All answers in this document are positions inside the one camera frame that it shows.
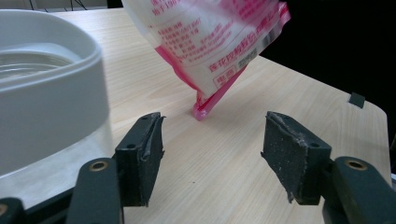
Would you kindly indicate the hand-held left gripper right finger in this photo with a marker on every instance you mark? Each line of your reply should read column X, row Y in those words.
column 295, row 168

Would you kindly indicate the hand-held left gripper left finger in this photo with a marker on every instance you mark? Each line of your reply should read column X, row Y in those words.
column 140, row 161

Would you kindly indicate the pink and white plastic bag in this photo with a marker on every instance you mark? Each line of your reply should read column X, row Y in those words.
column 211, row 40

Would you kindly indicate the small black object on table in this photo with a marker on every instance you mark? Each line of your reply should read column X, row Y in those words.
column 356, row 100

